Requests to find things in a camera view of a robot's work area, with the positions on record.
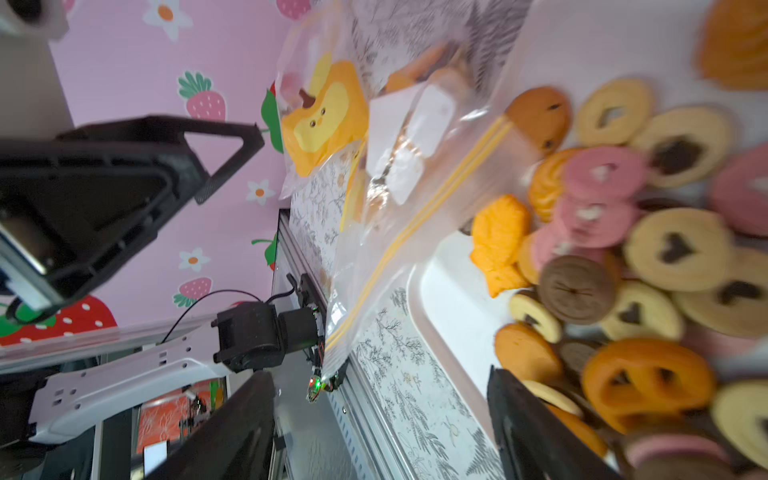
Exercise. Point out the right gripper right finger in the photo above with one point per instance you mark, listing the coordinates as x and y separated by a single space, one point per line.
532 442

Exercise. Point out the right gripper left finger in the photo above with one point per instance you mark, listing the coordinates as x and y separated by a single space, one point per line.
234 443

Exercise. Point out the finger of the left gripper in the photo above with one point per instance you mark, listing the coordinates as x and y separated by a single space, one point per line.
76 208

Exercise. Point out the ziploc bag with cookies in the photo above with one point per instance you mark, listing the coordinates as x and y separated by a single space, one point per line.
435 158

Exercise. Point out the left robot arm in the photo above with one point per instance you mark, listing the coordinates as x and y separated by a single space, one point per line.
41 411

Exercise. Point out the ziploc bag yellow duck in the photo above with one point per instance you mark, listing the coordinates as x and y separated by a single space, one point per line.
321 100

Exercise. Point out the pretzel shaped orange cookie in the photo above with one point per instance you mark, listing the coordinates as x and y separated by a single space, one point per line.
638 381

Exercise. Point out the brown round cookie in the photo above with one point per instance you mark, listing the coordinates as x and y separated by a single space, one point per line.
577 290

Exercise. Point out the orange swirl cookie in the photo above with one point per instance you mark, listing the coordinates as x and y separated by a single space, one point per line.
546 185

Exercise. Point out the pink heart cookie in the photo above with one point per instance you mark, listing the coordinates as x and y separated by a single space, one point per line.
606 173

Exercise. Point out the orange chip cookie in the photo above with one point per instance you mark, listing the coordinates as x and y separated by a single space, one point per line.
544 115

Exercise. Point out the aluminium front rail frame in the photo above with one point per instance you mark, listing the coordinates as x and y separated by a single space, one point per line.
343 434

